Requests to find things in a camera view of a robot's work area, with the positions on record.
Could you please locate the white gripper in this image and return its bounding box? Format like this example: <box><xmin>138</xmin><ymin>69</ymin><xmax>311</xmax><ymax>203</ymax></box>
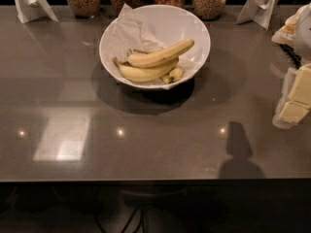
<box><xmin>271</xmin><ymin>3</ymin><xmax>311</xmax><ymax>129</ymax></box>

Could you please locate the yellow banana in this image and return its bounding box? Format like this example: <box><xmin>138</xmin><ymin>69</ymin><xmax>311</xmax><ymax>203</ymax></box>
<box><xmin>127</xmin><ymin>39</ymin><xmax>194</xmax><ymax>68</ymax></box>
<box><xmin>112</xmin><ymin>57</ymin><xmax>179</xmax><ymax>83</ymax></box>

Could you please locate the small banana underneath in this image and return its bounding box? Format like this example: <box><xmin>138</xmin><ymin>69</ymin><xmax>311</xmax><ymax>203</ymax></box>
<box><xmin>161</xmin><ymin>67</ymin><xmax>184</xmax><ymax>84</ymax></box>

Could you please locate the white bowl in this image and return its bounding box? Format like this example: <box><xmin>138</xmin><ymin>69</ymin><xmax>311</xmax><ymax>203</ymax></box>
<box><xmin>98</xmin><ymin>4</ymin><xmax>212</xmax><ymax>91</ymax></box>

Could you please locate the white folded card right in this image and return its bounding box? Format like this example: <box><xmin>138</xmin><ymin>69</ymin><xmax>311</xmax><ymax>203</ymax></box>
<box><xmin>236</xmin><ymin>0</ymin><xmax>279</xmax><ymax>30</ymax></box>

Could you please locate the white folded card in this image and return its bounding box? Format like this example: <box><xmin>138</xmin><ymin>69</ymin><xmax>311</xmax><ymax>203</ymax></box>
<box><xmin>236</xmin><ymin>0</ymin><xmax>279</xmax><ymax>30</ymax></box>
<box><xmin>15</xmin><ymin>0</ymin><xmax>58</xmax><ymax>23</ymax></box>

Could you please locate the glass jar right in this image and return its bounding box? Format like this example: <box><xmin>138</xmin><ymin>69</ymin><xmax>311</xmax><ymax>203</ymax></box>
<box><xmin>192</xmin><ymin>0</ymin><xmax>226</xmax><ymax>20</ymax></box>

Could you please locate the white paper liner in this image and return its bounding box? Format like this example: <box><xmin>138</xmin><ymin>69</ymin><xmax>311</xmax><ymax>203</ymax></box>
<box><xmin>108</xmin><ymin>3</ymin><xmax>199</xmax><ymax>91</ymax></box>

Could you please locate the white folded card left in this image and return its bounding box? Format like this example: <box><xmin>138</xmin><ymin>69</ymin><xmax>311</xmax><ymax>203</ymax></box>
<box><xmin>15</xmin><ymin>0</ymin><xmax>58</xmax><ymax>23</ymax></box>

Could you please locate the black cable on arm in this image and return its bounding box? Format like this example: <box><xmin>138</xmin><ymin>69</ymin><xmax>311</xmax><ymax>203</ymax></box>
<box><xmin>279</xmin><ymin>43</ymin><xmax>303</xmax><ymax>70</ymax></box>

